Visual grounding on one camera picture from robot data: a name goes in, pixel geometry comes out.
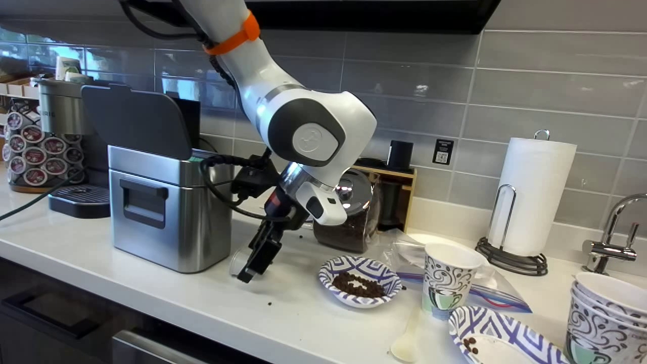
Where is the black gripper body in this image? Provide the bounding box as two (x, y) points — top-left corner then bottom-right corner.
(231, 153), (307, 237)

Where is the silver metal bin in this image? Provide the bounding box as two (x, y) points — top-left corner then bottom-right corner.
(81, 85), (232, 272)

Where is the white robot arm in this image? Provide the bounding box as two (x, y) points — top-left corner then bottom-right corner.
(178, 0), (376, 283)

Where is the blue patterned paper plate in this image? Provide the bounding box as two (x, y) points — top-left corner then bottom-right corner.
(318, 255), (402, 310)

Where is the glass coffee bean jar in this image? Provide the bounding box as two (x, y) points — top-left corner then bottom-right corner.
(313, 170), (378, 252)

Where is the wooden condiment organizer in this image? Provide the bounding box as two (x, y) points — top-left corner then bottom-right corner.
(353, 158), (416, 231)

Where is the Keurig coffee machine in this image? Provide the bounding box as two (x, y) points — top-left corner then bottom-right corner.
(36, 79), (200, 219)

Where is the patterned paper cup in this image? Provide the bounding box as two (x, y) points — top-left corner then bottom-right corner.
(422, 243), (484, 318)

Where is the K-cup pod rack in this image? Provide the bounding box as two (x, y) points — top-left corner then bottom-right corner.
(2, 111), (87, 189)

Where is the white paper towel roll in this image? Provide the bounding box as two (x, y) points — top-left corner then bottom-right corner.
(486, 137), (576, 256)

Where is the chrome kitchen faucet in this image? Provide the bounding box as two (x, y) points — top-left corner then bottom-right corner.
(582, 192), (647, 274)

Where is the teal power cable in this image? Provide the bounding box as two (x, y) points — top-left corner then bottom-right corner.
(0, 175), (67, 223)

